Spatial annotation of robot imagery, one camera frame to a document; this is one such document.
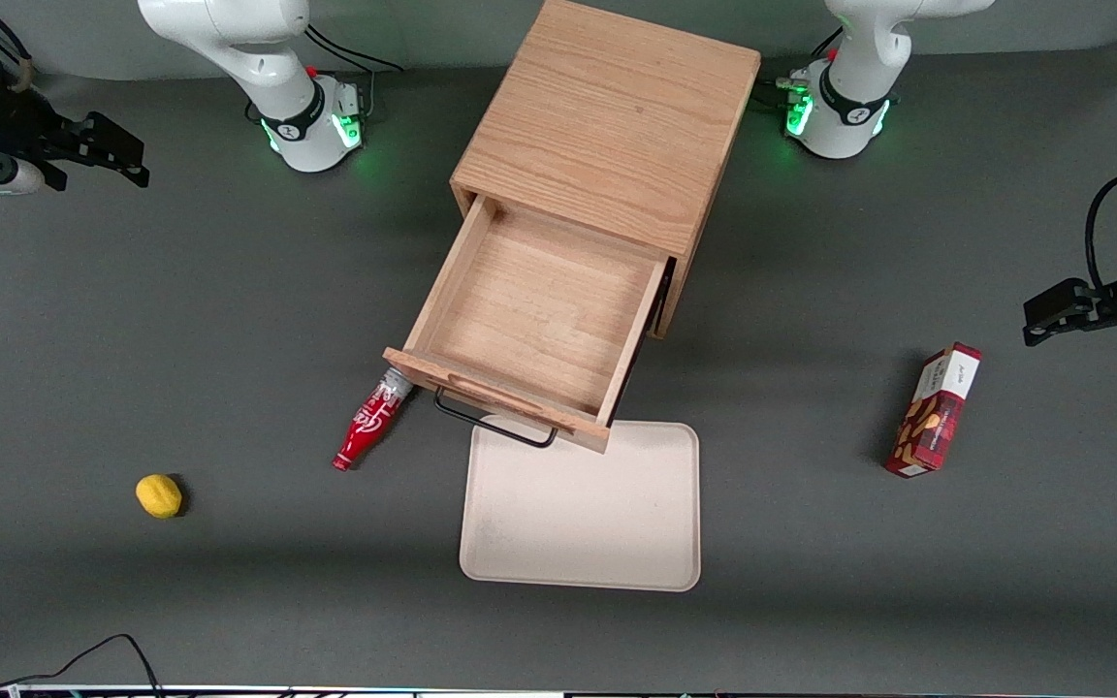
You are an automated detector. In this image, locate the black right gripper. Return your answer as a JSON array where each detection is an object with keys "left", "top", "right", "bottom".
[{"left": 0, "top": 82, "right": 151, "bottom": 193}]

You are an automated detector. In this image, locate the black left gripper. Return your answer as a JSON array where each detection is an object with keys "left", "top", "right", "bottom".
[{"left": 1022, "top": 231, "right": 1117, "bottom": 355}]

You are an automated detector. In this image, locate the wooden drawer with black handle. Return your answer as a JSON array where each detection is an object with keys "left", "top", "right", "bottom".
[{"left": 382, "top": 194, "right": 668, "bottom": 455}]

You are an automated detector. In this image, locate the wooden drawer cabinet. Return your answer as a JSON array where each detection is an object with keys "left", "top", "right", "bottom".
[{"left": 449, "top": 0, "right": 763, "bottom": 340}]

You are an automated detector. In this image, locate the red plaid cookie box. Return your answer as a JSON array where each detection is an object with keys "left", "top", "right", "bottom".
[{"left": 883, "top": 342, "right": 983, "bottom": 479}]

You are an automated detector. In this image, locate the yellow lemon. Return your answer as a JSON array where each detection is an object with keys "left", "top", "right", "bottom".
[{"left": 135, "top": 473, "right": 183, "bottom": 520}]

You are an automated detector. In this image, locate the red cola bottle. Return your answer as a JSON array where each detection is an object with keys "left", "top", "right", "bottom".
[{"left": 332, "top": 371, "right": 414, "bottom": 472}]

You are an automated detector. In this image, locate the beige plastic tray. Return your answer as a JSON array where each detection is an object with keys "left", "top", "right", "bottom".
[{"left": 459, "top": 417, "right": 702, "bottom": 592}]

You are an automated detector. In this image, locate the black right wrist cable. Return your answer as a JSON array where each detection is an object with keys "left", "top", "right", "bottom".
[{"left": 0, "top": 0, "right": 38, "bottom": 93}]

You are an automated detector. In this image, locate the black right base cable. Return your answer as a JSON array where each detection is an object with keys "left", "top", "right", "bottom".
[{"left": 306, "top": 17, "right": 406, "bottom": 122}]

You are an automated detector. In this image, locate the black base cable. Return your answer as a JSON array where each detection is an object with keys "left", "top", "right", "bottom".
[
  {"left": 755, "top": 29, "right": 846, "bottom": 110},
  {"left": 306, "top": 17, "right": 406, "bottom": 122}
]

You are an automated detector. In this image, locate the black left base cable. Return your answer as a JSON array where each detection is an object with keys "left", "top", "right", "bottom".
[{"left": 755, "top": 29, "right": 846, "bottom": 110}]

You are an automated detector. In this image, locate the black looped table cable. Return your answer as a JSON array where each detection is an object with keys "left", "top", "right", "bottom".
[{"left": 0, "top": 634, "right": 164, "bottom": 698}]

